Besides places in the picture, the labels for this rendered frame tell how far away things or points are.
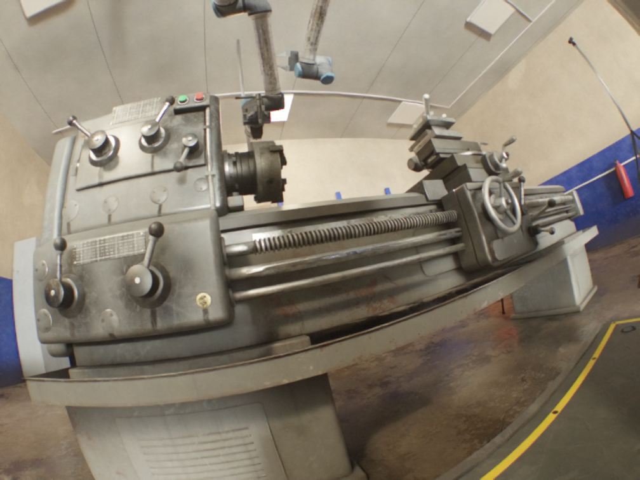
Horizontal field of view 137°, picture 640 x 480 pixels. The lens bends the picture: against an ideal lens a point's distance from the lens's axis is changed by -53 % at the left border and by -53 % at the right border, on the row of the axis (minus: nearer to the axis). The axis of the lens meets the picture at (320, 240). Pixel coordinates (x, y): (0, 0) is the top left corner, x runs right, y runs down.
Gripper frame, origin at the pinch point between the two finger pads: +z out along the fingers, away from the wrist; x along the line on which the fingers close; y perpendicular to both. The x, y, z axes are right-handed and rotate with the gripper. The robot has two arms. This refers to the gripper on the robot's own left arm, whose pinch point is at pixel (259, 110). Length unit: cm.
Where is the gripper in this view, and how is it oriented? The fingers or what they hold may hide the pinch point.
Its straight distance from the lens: 119.2
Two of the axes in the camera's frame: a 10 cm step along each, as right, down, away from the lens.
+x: 9.4, -1.5, 3.0
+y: -1.1, -9.8, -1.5
